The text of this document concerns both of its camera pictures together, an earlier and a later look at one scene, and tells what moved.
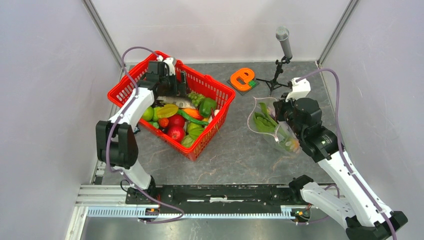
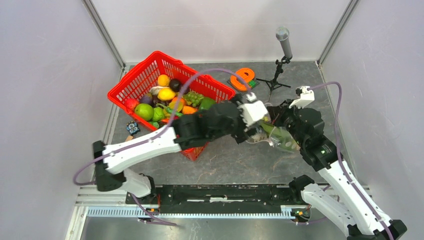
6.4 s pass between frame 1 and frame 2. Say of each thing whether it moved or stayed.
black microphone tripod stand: stayed
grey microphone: stayed
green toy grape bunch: stayed
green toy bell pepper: stayed
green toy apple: stayed
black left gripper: moved
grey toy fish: moved
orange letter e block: stayed
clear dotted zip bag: moved
